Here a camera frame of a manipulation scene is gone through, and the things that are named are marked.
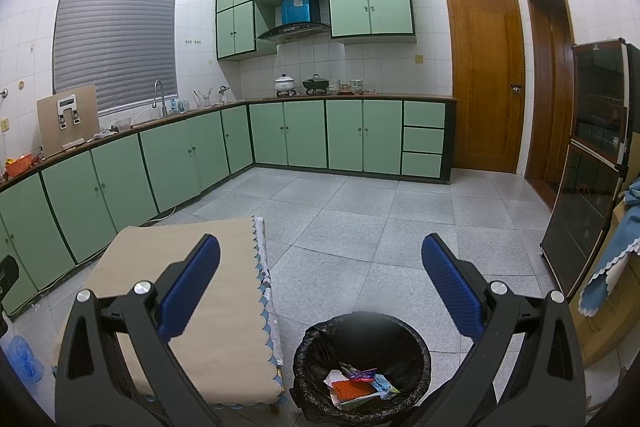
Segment black glass cabinet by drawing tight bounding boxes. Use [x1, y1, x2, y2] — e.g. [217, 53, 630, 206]
[540, 38, 631, 303]

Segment green and white wrapper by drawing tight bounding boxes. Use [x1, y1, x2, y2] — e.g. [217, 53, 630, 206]
[337, 394, 396, 411]

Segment grey window blind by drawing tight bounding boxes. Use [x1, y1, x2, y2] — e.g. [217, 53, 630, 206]
[52, 0, 178, 112]

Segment black wok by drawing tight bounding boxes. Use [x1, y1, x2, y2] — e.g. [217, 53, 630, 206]
[302, 74, 330, 96]

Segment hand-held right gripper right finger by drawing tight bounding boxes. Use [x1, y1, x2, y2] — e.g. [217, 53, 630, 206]
[415, 233, 587, 427]

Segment wooden door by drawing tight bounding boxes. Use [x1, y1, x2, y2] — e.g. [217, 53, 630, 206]
[445, 0, 526, 175]

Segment trash bin with black bag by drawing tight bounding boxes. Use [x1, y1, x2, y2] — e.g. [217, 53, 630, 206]
[291, 312, 432, 426]

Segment orange basket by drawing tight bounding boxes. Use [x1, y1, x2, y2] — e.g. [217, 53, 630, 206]
[5, 153, 41, 178]

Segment table with beige cloth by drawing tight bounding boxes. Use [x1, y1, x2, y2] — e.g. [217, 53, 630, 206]
[52, 215, 286, 410]

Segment blue cloth with white trim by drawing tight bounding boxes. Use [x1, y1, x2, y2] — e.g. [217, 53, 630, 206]
[577, 179, 640, 315]

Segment cardboard-wrapped water dispenser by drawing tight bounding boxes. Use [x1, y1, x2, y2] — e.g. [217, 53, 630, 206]
[36, 84, 101, 158]

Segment black range hood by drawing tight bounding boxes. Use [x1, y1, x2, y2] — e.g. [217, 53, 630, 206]
[256, 22, 332, 42]

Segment wooden doorway frame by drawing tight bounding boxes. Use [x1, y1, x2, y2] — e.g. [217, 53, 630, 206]
[525, 0, 576, 210]

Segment cardboard box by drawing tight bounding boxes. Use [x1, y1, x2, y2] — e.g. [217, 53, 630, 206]
[570, 202, 640, 368]

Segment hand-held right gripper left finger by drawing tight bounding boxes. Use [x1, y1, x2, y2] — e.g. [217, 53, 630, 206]
[54, 233, 223, 427]

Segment blue plastic bag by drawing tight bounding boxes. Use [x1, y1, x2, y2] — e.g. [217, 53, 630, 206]
[0, 335, 45, 383]

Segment green wall cabinets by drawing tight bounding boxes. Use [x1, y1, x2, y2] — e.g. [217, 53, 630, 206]
[215, 0, 417, 62]

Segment blue and white paper cup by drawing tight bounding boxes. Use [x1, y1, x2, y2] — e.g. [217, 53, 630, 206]
[370, 374, 401, 401]

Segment blue hood chimney cover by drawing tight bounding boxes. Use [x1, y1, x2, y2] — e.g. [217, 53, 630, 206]
[280, 0, 320, 25]

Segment orange foam net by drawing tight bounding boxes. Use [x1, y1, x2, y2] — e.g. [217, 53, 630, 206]
[331, 379, 374, 403]

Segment metal faucet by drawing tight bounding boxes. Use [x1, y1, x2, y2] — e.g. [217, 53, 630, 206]
[153, 79, 168, 118]

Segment green drawer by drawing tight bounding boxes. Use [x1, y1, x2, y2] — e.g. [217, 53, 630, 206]
[401, 128, 445, 154]
[401, 153, 443, 178]
[402, 101, 446, 128]

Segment green base cabinets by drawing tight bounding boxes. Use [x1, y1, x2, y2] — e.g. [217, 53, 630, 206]
[0, 96, 458, 315]

